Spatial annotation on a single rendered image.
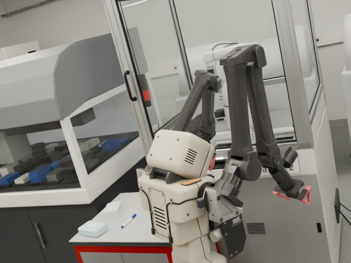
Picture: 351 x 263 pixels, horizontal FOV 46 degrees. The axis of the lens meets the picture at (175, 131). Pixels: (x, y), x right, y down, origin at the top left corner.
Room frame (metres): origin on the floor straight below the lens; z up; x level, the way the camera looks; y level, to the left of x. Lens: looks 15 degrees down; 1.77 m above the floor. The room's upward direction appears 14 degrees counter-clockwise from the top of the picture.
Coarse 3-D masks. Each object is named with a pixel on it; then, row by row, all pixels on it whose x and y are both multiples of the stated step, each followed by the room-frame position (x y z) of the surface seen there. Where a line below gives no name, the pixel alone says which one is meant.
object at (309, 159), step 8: (328, 120) 2.90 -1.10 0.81; (320, 128) 2.44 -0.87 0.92; (320, 136) 2.38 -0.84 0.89; (320, 144) 2.33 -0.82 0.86; (304, 152) 2.10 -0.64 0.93; (312, 152) 2.08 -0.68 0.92; (320, 152) 2.28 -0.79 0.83; (216, 160) 2.32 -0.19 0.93; (224, 160) 2.30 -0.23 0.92; (304, 160) 2.10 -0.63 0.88; (312, 160) 2.08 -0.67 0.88; (320, 160) 2.23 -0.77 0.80; (304, 168) 2.10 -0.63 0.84; (312, 168) 2.08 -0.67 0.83; (264, 176) 2.20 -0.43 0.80
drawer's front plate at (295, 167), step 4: (296, 160) 2.10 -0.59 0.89; (292, 164) 2.11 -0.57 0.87; (296, 164) 2.10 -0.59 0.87; (264, 168) 2.18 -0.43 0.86; (292, 168) 2.11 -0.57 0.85; (296, 168) 2.10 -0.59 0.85; (264, 172) 2.18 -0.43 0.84; (268, 172) 2.17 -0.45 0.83; (288, 172) 2.12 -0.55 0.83; (292, 172) 2.11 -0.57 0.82; (296, 172) 2.11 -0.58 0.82
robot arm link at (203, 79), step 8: (200, 72) 1.78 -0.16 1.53; (208, 72) 1.86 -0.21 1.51; (200, 80) 1.77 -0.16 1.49; (208, 80) 1.76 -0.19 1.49; (192, 88) 1.76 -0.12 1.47; (200, 88) 1.75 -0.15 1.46; (192, 96) 1.75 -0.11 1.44; (200, 96) 1.75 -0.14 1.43; (184, 104) 1.74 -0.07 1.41; (192, 104) 1.73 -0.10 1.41; (184, 112) 1.72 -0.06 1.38; (192, 112) 1.73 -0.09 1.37; (184, 120) 1.71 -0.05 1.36; (176, 128) 1.70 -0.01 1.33; (184, 128) 1.71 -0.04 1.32
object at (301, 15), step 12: (300, 0) 2.59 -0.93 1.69; (300, 12) 2.51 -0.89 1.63; (300, 24) 2.44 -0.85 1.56; (300, 36) 2.37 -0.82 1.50; (300, 48) 2.30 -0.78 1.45; (312, 48) 2.80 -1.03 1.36; (300, 60) 2.23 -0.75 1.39; (312, 60) 2.71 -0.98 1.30; (312, 72) 2.62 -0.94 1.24; (312, 84) 2.53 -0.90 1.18; (312, 96) 2.45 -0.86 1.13
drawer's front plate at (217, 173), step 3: (207, 171) 2.18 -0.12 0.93; (210, 171) 2.17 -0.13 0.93; (213, 171) 2.16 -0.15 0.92; (216, 171) 2.16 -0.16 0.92; (219, 171) 2.15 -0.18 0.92; (222, 171) 2.14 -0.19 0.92; (213, 174) 2.17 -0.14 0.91; (216, 174) 2.16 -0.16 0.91; (219, 174) 2.15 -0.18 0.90; (216, 177) 2.16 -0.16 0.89; (219, 177) 2.15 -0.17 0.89; (216, 180) 2.16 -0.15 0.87
